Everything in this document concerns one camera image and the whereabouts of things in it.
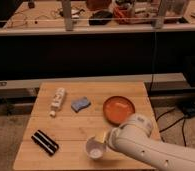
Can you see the white ceramic cup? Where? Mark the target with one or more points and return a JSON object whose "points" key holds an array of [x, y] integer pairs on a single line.
{"points": [[94, 148]]}

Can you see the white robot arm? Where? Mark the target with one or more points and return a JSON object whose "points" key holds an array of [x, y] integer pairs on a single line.
{"points": [[132, 138]]}

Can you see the blue sponge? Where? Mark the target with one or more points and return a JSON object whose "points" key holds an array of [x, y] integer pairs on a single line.
{"points": [[80, 104]]}

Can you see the orange plate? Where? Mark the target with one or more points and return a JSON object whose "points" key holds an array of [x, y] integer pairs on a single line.
{"points": [[117, 109]]}

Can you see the white tube bottle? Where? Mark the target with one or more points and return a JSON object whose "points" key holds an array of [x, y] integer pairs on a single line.
{"points": [[57, 101]]}

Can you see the black bag on bench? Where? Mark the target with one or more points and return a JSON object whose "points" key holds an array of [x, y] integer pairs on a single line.
{"points": [[101, 17]]}

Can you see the orange tool on bench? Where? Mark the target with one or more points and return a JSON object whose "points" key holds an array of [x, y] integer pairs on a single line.
{"points": [[122, 15]]}

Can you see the black rectangular case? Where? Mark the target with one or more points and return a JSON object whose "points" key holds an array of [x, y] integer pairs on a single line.
{"points": [[45, 142]]}

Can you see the black power adapter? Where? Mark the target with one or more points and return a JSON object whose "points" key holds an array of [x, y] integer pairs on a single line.
{"points": [[187, 108]]}

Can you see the wooden back workbench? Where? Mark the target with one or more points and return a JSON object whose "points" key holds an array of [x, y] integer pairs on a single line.
{"points": [[49, 17]]}

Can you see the left metal frame post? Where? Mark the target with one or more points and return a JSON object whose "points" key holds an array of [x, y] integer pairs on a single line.
{"points": [[66, 6]]}

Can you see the metal frame post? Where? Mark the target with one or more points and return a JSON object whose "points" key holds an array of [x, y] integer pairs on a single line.
{"points": [[66, 6], [159, 19]]}

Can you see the right metal frame post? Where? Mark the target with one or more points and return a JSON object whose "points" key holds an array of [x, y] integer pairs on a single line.
{"points": [[159, 19]]}

